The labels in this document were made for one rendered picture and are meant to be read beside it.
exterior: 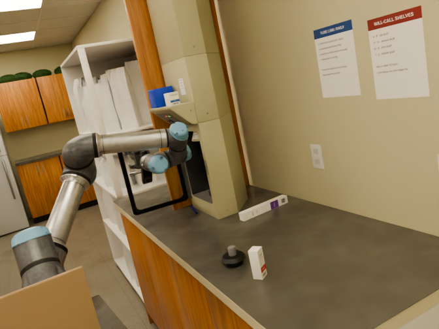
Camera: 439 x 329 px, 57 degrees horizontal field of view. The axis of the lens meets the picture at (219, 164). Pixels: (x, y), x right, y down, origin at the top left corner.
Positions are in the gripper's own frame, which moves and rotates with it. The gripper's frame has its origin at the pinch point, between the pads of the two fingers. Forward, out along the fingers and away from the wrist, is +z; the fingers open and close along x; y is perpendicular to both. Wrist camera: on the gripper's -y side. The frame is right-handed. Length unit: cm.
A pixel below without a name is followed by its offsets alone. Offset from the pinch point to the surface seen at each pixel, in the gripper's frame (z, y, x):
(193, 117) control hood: -22.6, 15.7, -24.9
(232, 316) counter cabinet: -79, -45, 4
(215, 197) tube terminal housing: -22.6, -23.3, -26.4
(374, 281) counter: -112, -34, -28
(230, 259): -71, -30, -4
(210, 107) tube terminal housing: -22.8, 18.3, -34.0
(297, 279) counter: -94, -34, -15
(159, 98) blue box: -2.3, 27.2, -18.9
